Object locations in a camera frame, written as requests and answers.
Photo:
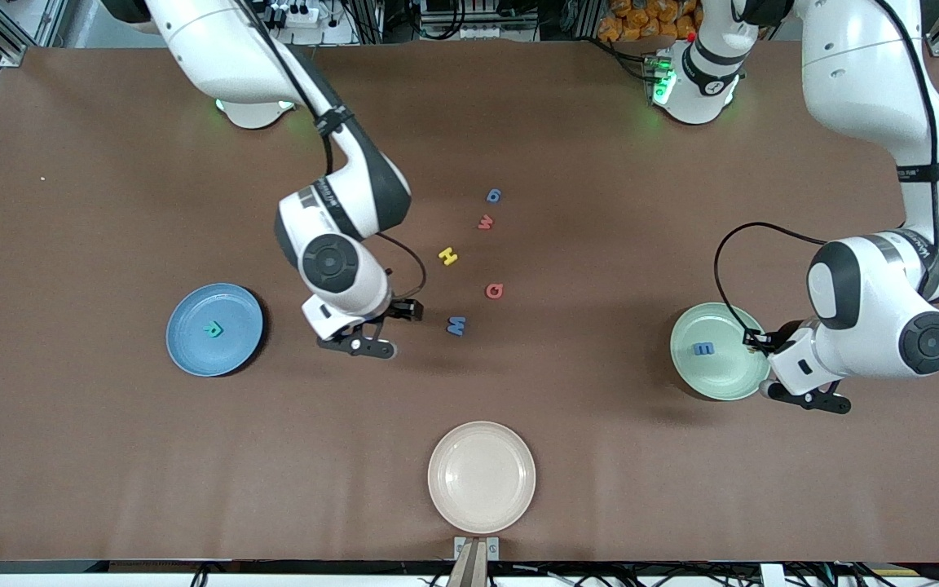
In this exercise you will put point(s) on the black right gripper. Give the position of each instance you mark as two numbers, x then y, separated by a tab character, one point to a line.
395	311

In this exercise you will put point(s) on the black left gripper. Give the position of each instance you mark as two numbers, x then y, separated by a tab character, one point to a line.
773	338

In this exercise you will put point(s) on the blue foam lowercase m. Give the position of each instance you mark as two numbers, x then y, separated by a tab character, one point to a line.
703	350

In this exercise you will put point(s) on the red foam letter Q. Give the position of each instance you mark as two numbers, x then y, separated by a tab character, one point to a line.
491	291

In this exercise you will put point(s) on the teal foam letter R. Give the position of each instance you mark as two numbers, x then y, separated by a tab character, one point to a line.
213	330

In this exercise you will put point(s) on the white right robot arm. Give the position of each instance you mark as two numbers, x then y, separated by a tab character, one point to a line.
217	49

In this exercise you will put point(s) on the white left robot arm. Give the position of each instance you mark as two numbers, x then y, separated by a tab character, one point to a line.
861	73

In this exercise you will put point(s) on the blue foam uppercase W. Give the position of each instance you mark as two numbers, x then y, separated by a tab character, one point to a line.
456	327

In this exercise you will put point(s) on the green plate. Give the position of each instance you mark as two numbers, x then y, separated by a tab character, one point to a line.
714	371

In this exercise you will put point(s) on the beige plate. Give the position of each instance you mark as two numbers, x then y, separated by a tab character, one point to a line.
482	477

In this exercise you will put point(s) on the blue plate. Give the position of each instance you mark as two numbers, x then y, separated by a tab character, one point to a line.
192	350

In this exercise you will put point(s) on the yellow foam letter H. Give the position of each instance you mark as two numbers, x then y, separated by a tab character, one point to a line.
447	256

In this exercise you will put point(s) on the white power strip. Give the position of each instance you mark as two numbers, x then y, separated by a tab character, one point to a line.
298	14

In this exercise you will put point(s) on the bag of orange items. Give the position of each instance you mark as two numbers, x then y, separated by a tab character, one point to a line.
641	20

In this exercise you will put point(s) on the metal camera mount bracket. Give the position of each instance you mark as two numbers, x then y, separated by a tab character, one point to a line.
476	550

